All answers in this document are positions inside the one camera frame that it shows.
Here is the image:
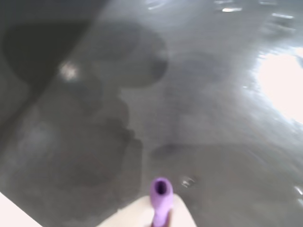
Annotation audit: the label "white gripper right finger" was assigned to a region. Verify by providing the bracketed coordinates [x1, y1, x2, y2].
[171, 196, 197, 227]

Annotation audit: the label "purple ribbed pen grip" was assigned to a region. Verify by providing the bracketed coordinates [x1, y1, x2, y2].
[150, 177, 175, 227]

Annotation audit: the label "glossy black table mat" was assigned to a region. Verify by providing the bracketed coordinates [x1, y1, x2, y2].
[0, 0, 303, 227]

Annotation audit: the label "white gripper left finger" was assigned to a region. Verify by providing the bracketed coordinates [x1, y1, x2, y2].
[99, 195, 156, 227]

